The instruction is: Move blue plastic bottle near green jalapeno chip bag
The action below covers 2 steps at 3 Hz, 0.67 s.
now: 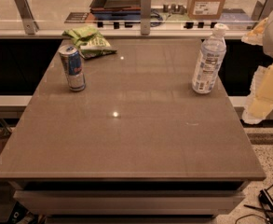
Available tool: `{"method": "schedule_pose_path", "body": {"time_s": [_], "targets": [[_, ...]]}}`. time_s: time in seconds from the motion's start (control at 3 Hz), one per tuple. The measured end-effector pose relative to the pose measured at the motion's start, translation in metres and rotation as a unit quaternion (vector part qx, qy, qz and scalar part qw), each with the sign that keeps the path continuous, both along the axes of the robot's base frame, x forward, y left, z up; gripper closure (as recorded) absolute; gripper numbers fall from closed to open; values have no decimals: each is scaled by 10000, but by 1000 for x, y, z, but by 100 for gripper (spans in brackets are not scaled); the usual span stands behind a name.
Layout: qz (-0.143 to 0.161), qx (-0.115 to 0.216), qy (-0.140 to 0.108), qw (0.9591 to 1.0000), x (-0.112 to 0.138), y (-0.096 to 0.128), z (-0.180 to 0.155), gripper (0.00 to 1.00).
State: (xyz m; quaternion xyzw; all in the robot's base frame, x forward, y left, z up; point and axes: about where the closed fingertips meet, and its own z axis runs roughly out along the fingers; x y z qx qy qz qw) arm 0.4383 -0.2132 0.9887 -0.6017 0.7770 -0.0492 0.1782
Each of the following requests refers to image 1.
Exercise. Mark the green jalapeno chip bag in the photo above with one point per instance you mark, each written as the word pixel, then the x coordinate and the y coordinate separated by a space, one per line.
pixel 89 42

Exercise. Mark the black device on floor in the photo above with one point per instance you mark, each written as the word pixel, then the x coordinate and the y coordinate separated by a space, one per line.
pixel 266 202

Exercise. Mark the left metal glass bracket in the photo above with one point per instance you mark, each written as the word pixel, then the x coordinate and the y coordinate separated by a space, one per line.
pixel 29 24

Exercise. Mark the clear plastic water bottle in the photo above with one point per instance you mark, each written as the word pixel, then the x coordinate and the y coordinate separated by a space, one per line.
pixel 210 58

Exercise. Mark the brown cardboard box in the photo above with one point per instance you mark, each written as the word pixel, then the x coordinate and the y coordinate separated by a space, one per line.
pixel 205 9

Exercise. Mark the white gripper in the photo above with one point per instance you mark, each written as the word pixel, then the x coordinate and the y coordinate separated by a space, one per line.
pixel 260 104

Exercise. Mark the middle metal glass bracket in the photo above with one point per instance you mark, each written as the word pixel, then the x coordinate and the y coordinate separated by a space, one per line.
pixel 145 16

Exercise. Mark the stacked trays behind glass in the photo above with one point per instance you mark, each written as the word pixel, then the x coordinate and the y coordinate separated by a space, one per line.
pixel 104 11

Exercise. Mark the blue silver energy drink can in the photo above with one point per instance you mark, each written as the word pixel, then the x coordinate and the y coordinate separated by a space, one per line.
pixel 72 67

